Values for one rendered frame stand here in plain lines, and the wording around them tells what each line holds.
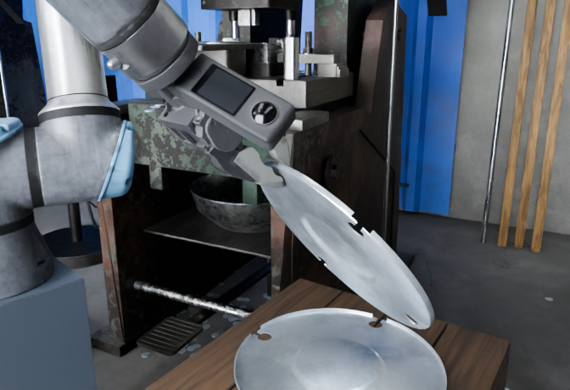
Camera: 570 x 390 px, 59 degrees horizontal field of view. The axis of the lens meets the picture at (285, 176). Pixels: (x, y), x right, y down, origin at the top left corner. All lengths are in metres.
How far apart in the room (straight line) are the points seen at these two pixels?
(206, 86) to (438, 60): 1.87
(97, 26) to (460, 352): 0.65
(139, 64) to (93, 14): 0.06
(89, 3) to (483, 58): 1.99
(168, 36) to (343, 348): 0.51
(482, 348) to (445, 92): 1.59
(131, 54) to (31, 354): 0.51
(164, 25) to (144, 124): 0.77
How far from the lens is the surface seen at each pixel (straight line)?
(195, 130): 0.53
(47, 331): 0.83
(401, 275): 0.55
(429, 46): 2.30
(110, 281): 1.38
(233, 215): 1.25
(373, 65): 1.43
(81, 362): 0.88
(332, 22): 1.41
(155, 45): 0.47
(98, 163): 0.76
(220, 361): 0.77
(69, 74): 0.81
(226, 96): 0.48
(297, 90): 1.10
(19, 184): 0.77
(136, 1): 0.46
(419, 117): 2.31
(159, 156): 1.22
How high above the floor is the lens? 0.79
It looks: 15 degrees down
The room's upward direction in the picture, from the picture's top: straight up
